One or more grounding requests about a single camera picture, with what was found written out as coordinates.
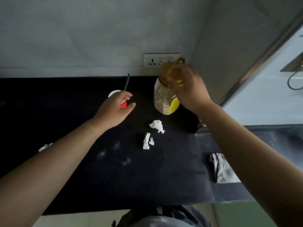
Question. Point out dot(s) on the person's left hand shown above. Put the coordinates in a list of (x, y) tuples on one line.
[(110, 111)]

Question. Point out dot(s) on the person's right hand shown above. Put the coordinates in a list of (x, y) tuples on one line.
[(193, 92)]

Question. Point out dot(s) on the person's left thumb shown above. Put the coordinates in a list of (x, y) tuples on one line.
[(129, 109)]

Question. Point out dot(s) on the person's right fingers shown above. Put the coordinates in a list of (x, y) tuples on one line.
[(176, 81)]

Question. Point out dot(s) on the red cup with white rim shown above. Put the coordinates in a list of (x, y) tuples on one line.
[(123, 104)]

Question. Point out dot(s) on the person's right forearm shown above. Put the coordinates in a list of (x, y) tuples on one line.
[(251, 158)]

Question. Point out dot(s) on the person's left forearm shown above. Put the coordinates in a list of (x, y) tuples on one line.
[(49, 167)]

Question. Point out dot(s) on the clear jar with yellow label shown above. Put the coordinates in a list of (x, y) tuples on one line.
[(162, 99)]

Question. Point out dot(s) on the black spoon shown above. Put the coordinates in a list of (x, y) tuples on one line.
[(126, 82)]

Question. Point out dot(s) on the large crumpled white tissue piece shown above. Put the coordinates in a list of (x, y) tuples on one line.
[(157, 125)]

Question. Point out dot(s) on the long white tissue piece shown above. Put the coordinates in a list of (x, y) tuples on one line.
[(146, 141)]

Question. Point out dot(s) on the tiny white tissue piece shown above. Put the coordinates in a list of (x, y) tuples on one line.
[(151, 141)]

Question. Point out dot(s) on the flat white tissue scrap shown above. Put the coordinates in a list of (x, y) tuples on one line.
[(44, 147)]

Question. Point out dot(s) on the grey cloth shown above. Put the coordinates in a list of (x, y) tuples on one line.
[(223, 170)]

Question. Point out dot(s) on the person's grey clothing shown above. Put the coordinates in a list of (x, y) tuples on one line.
[(165, 218)]

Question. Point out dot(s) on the white wall socket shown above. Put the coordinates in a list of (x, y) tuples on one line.
[(153, 60)]

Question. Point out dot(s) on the metal window frame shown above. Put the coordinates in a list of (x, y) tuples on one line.
[(260, 59)]

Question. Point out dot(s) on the metal bracket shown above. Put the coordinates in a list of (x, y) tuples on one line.
[(293, 64)]

